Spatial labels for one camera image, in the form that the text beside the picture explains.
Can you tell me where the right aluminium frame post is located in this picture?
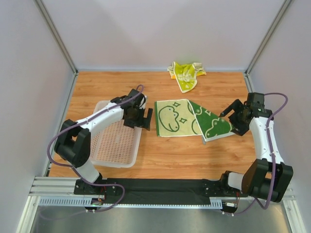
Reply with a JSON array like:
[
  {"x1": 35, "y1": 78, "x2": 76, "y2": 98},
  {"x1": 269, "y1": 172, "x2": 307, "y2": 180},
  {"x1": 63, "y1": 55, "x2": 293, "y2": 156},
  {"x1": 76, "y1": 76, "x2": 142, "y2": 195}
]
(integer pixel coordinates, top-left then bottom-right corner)
[{"x1": 244, "y1": 0, "x2": 294, "y2": 75}]

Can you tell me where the green frog pattern towel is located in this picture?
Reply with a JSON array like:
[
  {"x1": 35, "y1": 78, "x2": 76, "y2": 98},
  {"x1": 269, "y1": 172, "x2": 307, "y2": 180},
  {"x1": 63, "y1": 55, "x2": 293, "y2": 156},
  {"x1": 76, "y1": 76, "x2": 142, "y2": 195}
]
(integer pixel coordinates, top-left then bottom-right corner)
[{"x1": 155, "y1": 99, "x2": 234, "y2": 142}]

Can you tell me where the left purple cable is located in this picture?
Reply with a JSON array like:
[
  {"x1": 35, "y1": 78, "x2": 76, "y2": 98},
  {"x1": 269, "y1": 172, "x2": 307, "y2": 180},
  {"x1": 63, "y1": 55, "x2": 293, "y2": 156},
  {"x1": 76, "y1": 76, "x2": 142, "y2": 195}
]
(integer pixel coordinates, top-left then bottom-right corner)
[{"x1": 38, "y1": 84, "x2": 146, "y2": 220}]

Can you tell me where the left aluminium frame post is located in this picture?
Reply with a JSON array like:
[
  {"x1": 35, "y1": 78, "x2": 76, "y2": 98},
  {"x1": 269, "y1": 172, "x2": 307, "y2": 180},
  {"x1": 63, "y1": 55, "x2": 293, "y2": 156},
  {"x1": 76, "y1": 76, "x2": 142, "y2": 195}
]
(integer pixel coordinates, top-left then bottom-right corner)
[{"x1": 34, "y1": 0, "x2": 78, "y2": 75}]

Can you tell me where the aluminium frame post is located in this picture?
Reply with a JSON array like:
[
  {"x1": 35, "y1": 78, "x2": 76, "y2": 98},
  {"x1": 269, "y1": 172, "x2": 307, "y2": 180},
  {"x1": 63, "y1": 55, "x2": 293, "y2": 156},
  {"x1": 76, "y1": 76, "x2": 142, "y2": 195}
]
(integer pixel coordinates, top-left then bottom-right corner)
[
  {"x1": 34, "y1": 0, "x2": 78, "y2": 75},
  {"x1": 244, "y1": 0, "x2": 294, "y2": 75}
]

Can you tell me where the crumpled yellow green towel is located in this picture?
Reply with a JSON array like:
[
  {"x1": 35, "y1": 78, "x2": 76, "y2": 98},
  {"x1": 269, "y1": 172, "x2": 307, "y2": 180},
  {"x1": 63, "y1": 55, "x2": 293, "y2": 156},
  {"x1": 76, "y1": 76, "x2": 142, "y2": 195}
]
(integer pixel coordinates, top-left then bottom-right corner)
[{"x1": 167, "y1": 62, "x2": 207, "y2": 93}]

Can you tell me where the slotted grey cable duct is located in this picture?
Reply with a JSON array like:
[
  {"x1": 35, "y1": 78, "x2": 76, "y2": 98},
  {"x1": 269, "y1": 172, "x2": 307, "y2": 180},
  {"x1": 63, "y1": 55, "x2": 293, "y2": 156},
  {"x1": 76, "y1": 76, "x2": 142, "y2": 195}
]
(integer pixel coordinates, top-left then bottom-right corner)
[{"x1": 38, "y1": 197, "x2": 223, "y2": 210}]

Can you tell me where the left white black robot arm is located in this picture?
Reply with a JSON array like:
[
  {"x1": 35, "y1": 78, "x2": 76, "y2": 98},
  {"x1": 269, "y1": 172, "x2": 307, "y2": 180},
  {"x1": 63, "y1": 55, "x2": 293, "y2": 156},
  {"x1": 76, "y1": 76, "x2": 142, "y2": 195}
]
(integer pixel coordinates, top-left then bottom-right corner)
[{"x1": 54, "y1": 89, "x2": 153, "y2": 195}]

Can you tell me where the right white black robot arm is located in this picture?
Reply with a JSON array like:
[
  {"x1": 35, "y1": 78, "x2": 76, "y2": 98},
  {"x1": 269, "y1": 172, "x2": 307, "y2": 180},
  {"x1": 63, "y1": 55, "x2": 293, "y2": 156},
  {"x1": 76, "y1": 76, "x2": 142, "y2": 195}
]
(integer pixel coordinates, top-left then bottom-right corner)
[{"x1": 203, "y1": 92, "x2": 294, "y2": 203}]

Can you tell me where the white plastic basket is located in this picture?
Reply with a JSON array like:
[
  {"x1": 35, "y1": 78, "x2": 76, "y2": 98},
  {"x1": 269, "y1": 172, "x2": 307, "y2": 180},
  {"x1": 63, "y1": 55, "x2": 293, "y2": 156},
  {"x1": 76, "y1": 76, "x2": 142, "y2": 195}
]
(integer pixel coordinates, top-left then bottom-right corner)
[{"x1": 90, "y1": 100, "x2": 142, "y2": 168}]

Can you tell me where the aluminium front rail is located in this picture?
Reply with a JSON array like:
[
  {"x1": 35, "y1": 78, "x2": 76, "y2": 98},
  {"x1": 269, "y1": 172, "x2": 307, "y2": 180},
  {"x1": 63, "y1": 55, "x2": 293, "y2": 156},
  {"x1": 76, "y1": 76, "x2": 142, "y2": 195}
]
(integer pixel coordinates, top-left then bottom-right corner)
[{"x1": 29, "y1": 176, "x2": 296, "y2": 198}]

